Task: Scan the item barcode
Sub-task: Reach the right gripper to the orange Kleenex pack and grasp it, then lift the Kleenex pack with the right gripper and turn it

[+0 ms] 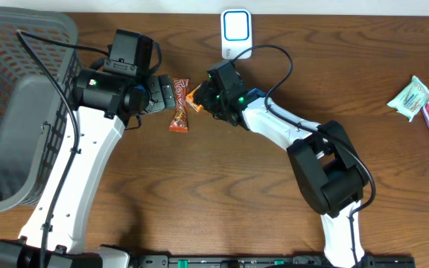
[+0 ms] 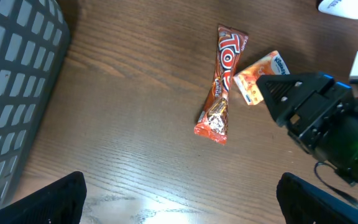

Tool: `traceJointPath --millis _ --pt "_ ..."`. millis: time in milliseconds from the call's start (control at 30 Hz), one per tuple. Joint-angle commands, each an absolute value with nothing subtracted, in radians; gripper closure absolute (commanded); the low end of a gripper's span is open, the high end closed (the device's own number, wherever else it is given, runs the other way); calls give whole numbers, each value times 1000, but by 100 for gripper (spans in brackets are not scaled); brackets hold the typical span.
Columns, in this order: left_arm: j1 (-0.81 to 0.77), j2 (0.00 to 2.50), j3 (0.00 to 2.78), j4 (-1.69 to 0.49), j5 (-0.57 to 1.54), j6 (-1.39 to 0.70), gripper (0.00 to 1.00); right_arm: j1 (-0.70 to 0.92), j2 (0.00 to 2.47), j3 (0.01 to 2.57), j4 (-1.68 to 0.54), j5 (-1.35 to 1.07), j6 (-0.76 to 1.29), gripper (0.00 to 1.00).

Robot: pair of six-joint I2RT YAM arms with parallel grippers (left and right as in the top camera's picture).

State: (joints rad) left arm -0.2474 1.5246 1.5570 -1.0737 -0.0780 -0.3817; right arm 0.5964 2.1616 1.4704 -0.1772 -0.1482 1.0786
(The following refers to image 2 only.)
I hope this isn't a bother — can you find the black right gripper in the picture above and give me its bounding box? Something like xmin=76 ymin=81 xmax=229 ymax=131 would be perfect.
xmin=256 ymin=73 xmax=358 ymax=185

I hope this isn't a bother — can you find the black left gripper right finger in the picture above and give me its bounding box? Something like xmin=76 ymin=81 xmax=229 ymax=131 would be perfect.
xmin=276 ymin=172 xmax=358 ymax=224

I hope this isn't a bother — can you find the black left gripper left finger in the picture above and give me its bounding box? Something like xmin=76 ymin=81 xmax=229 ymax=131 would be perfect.
xmin=0 ymin=171 xmax=87 ymax=224

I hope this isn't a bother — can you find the small orange tissue box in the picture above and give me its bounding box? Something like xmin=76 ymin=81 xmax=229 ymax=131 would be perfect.
xmin=234 ymin=50 xmax=290 ymax=106

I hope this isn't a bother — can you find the orange candy wrapper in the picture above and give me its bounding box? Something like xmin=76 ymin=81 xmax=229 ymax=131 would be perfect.
xmin=194 ymin=24 xmax=249 ymax=145

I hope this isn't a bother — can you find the grey plastic basket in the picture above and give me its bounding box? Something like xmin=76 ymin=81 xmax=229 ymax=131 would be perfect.
xmin=0 ymin=0 xmax=70 ymax=210

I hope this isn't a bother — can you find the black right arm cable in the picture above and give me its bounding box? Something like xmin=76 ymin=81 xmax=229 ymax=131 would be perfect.
xmin=314 ymin=161 xmax=358 ymax=215

